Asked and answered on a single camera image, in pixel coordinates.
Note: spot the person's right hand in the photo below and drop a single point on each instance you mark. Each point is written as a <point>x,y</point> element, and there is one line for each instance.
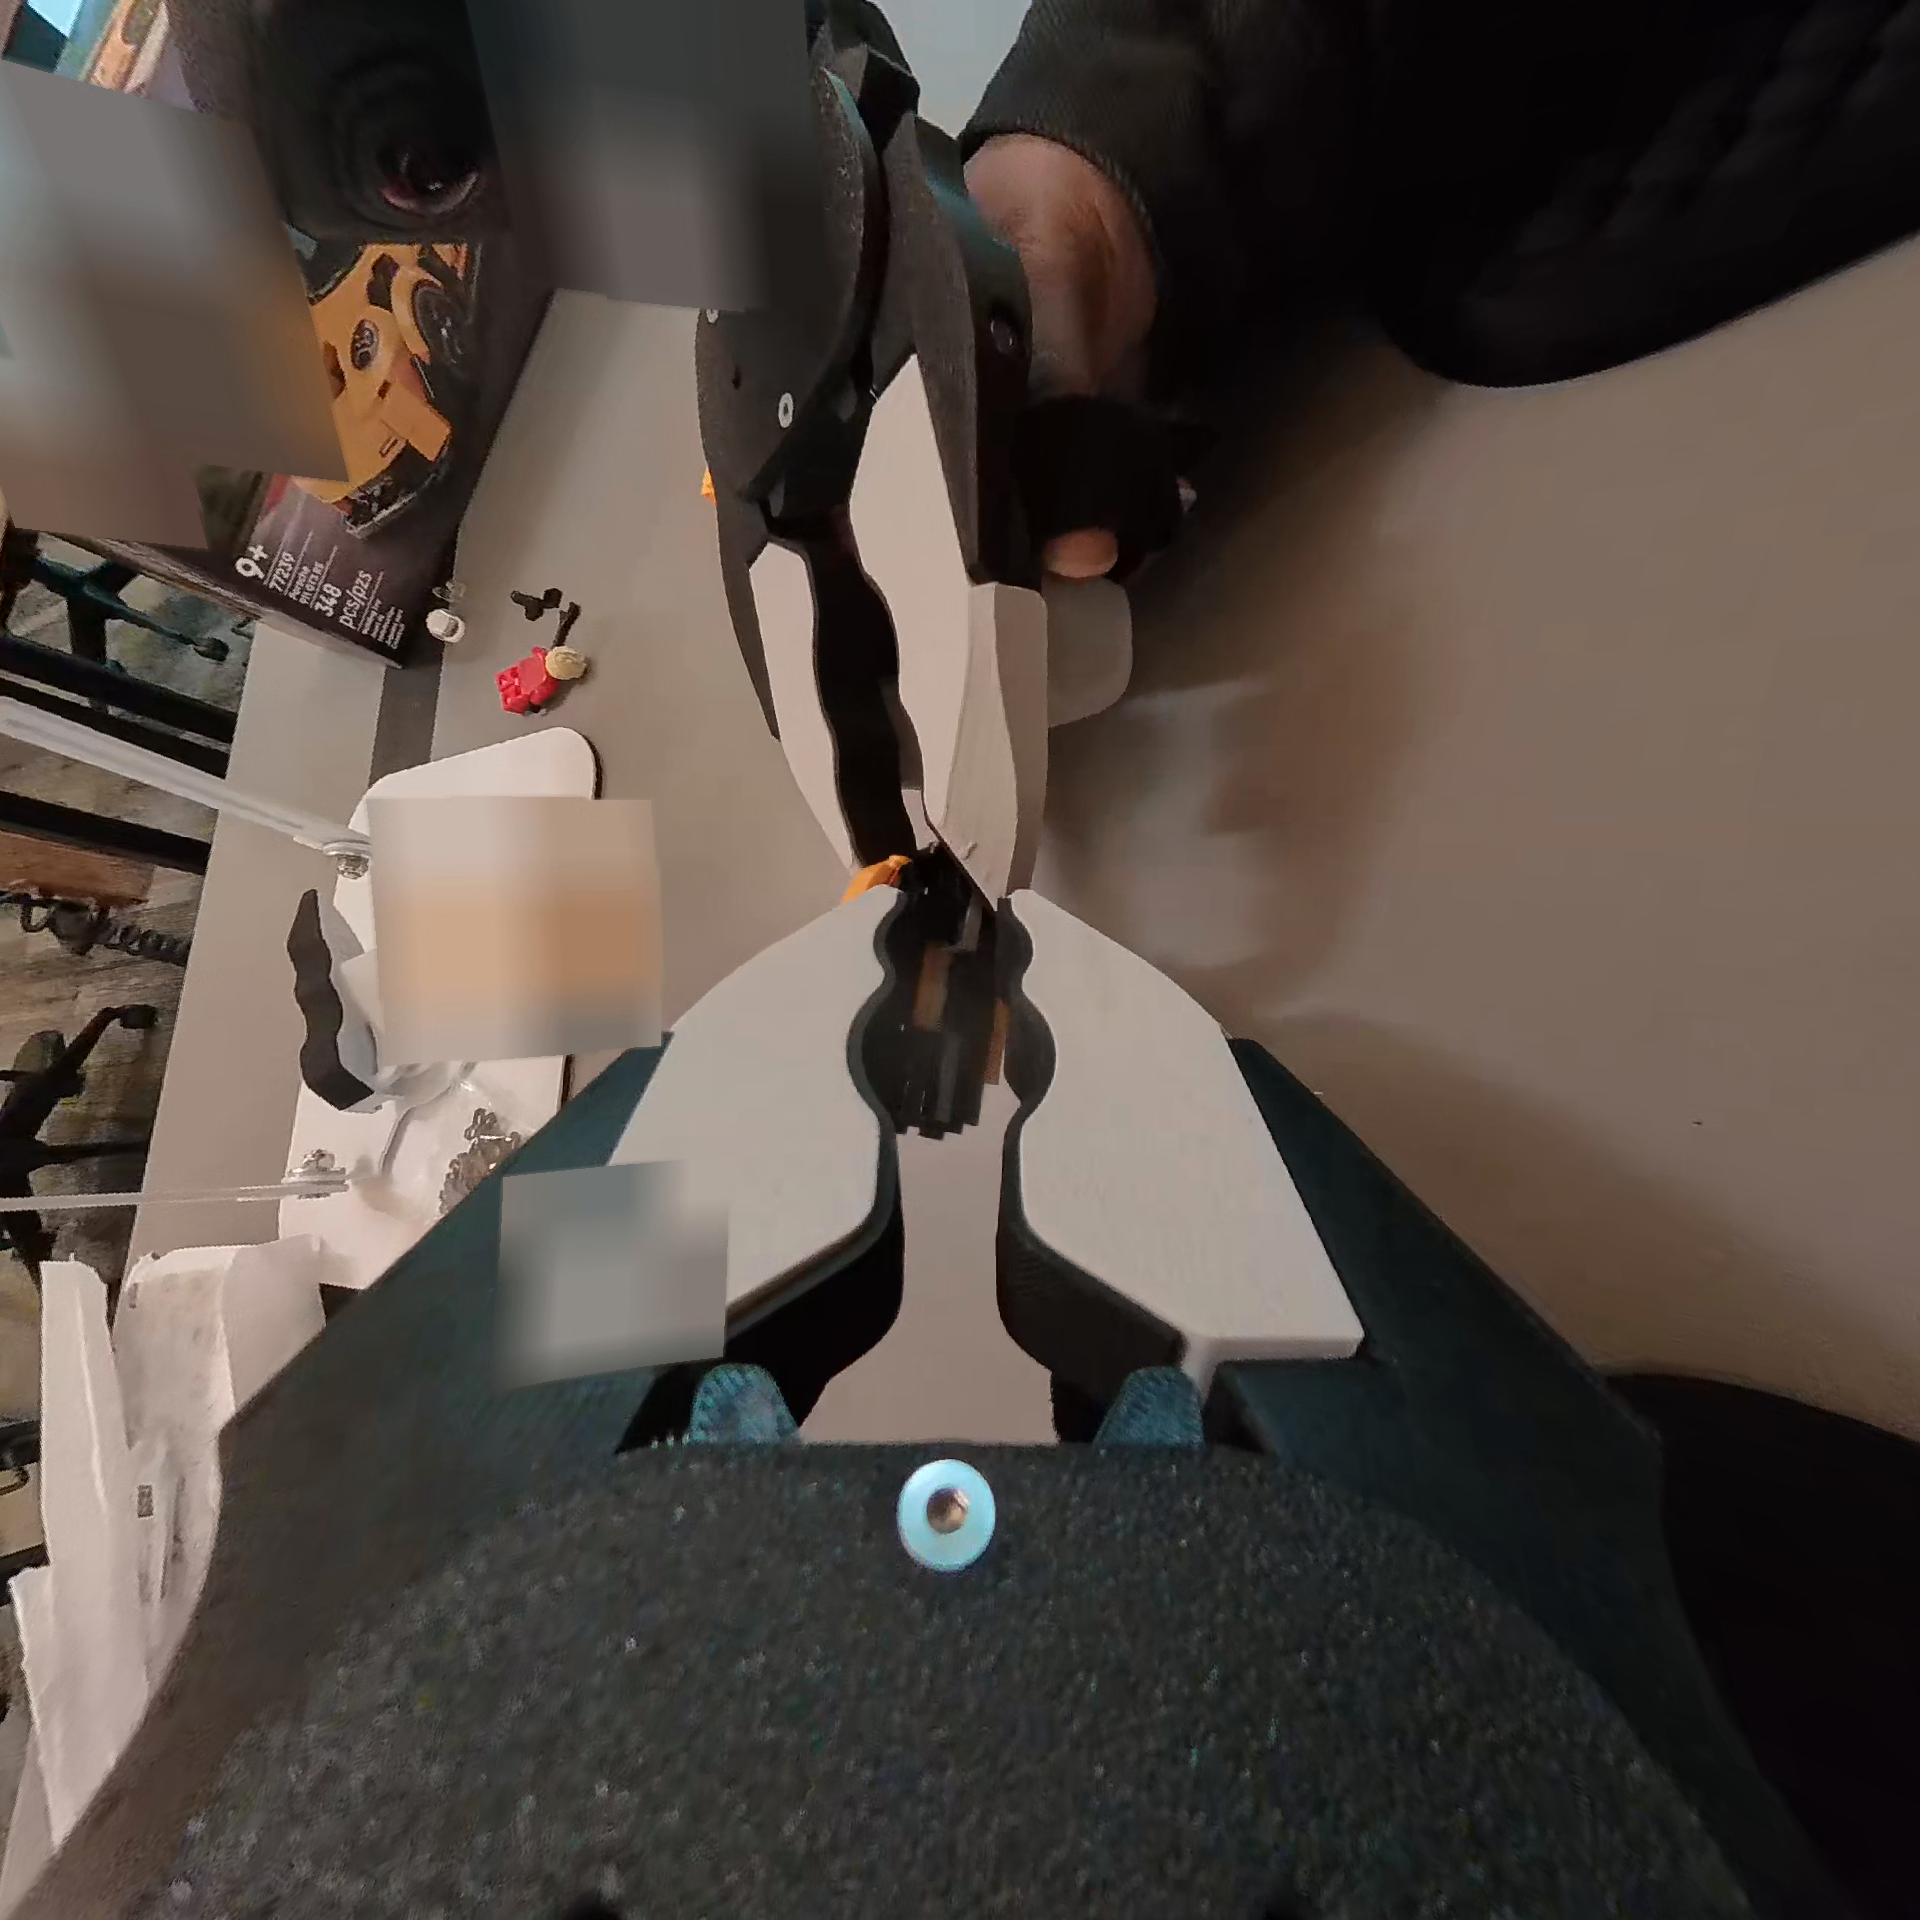
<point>1081,272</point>

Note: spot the black office chair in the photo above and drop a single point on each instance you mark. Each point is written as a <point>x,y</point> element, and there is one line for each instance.
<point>58,1109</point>

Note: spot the orange black lego car section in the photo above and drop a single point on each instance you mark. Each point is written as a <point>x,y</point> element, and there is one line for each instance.
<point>942,1036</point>

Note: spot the red lego minifigure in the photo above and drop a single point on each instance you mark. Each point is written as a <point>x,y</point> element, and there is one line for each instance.
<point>525,685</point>

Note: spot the person's right forearm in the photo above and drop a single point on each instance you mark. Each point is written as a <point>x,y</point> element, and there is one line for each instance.
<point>1497,154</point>

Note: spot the metal stand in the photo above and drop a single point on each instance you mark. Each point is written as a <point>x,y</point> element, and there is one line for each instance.
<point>321,988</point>

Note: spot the small white round lego piece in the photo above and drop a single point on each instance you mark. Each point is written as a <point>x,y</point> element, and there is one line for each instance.
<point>443,620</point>

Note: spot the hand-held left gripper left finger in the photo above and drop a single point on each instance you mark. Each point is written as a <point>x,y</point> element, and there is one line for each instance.
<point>781,1095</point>

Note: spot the plastic bag with lego pieces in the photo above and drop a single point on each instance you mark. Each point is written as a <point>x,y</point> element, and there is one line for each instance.
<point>477,1163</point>

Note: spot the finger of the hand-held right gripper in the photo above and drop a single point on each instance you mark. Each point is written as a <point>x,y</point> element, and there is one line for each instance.
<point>796,658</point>
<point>999,724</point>

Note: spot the white rounded board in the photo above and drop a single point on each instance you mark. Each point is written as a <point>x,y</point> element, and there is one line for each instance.
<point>493,766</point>

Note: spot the lego set box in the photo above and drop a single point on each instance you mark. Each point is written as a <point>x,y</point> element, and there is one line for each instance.
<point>375,585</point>

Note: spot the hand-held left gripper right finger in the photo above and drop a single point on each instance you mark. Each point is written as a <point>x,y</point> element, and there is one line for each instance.
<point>1168,1171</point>

